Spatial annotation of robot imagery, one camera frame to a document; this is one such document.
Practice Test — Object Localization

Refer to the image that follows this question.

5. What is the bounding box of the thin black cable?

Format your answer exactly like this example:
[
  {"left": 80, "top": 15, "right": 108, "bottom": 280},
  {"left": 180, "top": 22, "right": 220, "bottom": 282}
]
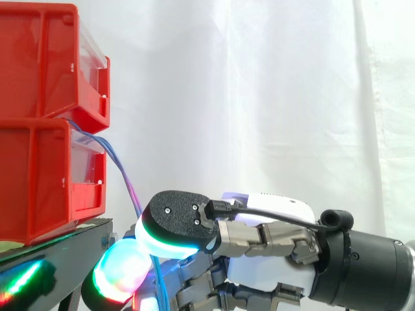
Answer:
[{"left": 207, "top": 200, "right": 340, "bottom": 231}]

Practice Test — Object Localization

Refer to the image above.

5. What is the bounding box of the black coiled cable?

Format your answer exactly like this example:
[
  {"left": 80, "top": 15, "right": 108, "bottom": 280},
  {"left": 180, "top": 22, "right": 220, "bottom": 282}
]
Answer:
[{"left": 318, "top": 209, "right": 353, "bottom": 230}]

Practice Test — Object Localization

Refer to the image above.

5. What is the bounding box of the black stand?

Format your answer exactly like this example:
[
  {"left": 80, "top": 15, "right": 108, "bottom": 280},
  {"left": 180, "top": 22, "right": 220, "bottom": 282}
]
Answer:
[{"left": 0, "top": 217, "right": 119, "bottom": 311}]

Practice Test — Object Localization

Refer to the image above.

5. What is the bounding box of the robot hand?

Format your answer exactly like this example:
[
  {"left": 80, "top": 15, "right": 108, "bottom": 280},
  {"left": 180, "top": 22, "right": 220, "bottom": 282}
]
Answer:
[{"left": 80, "top": 189, "right": 322, "bottom": 311}]

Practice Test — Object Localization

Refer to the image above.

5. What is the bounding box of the blue cable bundle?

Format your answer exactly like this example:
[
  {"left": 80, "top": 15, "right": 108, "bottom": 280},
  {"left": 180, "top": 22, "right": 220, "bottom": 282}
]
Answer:
[{"left": 66, "top": 119, "right": 172, "bottom": 311}]

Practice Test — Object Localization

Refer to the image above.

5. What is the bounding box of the red plastic bin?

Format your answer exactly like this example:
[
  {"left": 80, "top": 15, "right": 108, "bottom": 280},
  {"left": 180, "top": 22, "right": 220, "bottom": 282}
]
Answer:
[
  {"left": 0, "top": 3, "right": 112, "bottom": 135},
  {"left": 0, "top": 117, "right": 108, "bottom": 247}
]

